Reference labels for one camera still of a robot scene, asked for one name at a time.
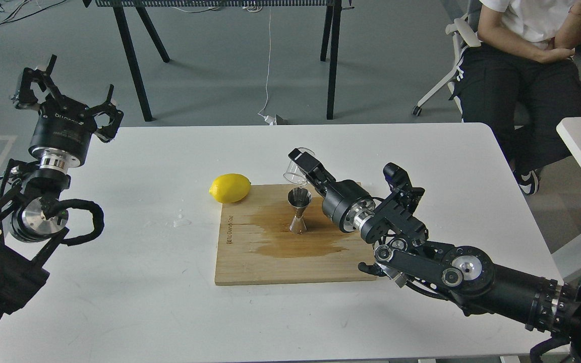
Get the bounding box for white hanging cable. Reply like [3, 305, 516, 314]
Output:
[257, 6, 288, 126]

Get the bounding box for seated person white shirt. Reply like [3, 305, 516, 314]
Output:
[454, 1, 581, 195]

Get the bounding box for yellow lemon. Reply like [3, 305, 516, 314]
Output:
[208, 174, 251, 204]

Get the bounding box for wooden cutting board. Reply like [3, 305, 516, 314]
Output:
[214, 184, 376, 286]

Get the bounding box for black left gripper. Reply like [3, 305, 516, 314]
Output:
[12, 54, 124, 169]

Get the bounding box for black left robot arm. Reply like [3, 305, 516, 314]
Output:
[0, 55, 123, 320]

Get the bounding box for white office chair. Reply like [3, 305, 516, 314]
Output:
[411, 1, 482, 116]

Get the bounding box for steel double jigger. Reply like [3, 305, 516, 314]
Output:
[287, 188, 313, 234]

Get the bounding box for small clear glass cup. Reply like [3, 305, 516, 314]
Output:
[283, 147, 317, 188]

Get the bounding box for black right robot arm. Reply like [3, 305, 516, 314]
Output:
[288, 148, 581, 362]

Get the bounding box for black metal frame table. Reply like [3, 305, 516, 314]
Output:
[83, 1, 354, 123]

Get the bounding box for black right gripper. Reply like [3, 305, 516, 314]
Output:
[288, 148, 376, 233]

